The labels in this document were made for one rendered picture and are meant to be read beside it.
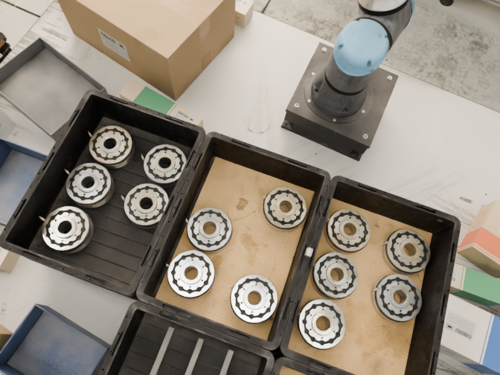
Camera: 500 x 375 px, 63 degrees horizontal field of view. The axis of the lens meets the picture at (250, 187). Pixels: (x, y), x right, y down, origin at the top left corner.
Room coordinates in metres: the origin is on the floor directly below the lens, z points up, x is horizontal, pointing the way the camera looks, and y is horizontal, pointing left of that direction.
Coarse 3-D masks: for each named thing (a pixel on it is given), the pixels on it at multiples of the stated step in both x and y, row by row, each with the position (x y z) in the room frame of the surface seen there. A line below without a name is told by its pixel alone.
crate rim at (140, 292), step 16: (208, 144) 0.40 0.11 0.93; (240, 144) 0.42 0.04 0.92; (288, 160) 0.40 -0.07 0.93; (192, 176) 0.32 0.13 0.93; (320, 192) 0.34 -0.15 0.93; (176, 208) 0.24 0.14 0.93; (320, 208) 0.30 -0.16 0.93; (160, 240) 0.17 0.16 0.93; (304, 240) 0.22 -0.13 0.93; (304, 256) 0.19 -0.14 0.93; (144, 272) 0.10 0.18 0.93; (144, 288) 0.07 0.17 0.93; (160, 304) 0.04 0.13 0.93; (288, 304) 0.09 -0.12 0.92; (192, 320) 0.02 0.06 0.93; (208, 320) 0.03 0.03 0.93; (240, 336) 0.01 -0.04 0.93
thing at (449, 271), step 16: (336, 176) 0.38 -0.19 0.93; (368, 192) 0.36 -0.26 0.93; (384, 192) 0.36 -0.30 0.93; (416, 208) 0.34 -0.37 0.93; (432, 208) 0.35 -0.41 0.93; (320, 224) 0.26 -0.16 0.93; (448, 256) 0.25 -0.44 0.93; (304, 272) 0.16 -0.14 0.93; (448, 272) 0.21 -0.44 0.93; (304, 288) 0.12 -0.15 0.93; (448, 288) 0.18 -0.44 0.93; (288, 320) 0.06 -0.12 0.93; (288, 336) 0.03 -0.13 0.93; (288, 352) 0.00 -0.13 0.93; (432, 352) 0.05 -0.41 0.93; (320, 368) -0.02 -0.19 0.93; (336, 368) -0.01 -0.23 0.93; (432, 368) 0.02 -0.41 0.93
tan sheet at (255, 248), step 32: (224, 160) 0.41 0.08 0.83; (224, 192) 0.33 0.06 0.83; (256, 192) 0.34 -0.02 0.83; (256, 224) 0.27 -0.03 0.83; (224, 256) 0.18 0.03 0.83; (256, 256) 0.19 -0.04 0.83; (288, 256) 0.20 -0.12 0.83; (160, 288) 0.08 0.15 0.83; (224, 288) 0.11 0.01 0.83; (224, 320) 0.04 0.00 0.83
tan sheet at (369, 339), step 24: (360, 264) 0.22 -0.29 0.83; (384, 264) 0.23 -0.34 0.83; (312, 288) 0.14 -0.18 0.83; (360, 288) 0.16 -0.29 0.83; (360, 312) 0.11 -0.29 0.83; (360, 336) 0.06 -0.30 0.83; (384, 336) 0.07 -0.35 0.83; (408, 336) 0.08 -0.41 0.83; (336, 360) 0.00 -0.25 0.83; (360, 360) 0.01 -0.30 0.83; (384, 360) 0.02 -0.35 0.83
